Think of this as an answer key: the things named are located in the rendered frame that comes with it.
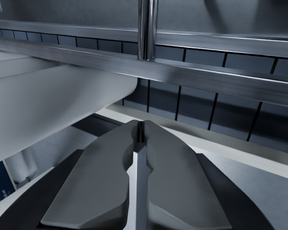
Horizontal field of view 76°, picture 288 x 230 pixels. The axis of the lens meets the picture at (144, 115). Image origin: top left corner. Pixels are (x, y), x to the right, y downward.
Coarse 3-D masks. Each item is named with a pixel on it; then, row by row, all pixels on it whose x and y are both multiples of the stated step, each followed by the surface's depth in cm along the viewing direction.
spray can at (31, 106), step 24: (48, 72) 14; (72, 72) 15; (96, 72) 17; (0, 96) 11; (24, 96) 12; (48, 96) 13; (72, 96) 14; (96, 96) 16; (120, 96) 20; (0, 120) 10; (24, 120) 11; (48, 120) 13; (72, 120) 15; (0, 144) 11; (24, 144) 12
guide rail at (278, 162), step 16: (96, 112) 23; (112, 112) 22; (128, 112) 21; (144, 112) 21; (176, 128) 18; (192, 128) 19; (192, 144) 18; (208, 144) 17; (224, 144) 16; (240, 144) 16; (256, 144) 17; (240, 160) 16; (256, 160) 15; (272, 160) 15
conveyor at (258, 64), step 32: (0, 32) 34; (32, 32) 29; (224, 64) 17; (256, 64) 16; (128, 96) 24; (160, 96) 22; (192, 96) 20; (224, 96) 18; (224, 128) 19; (256, 128) 18
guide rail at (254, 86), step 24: (0, 48) 20; (24, 48) 18; (48, 48) 16; (72, 48) 15; (120, 72) 13; (144, 72) 12; (168, 72) 11; (192, 72) 10; (216, 72) 10; (240, 72) 10; (240, 96) 10; (264, 96) 9
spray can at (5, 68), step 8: (0, 64) 16; (8, 64) 17; (16, 64) 17; (24, 64) 18; (32, 64) 18; (40, 64) 19; (48, 64) 19; (56, 64) 20; (64, 64) 21; (0, 72) 16; (8, 72) 16; (16, 72) 17; (24, 72) 17
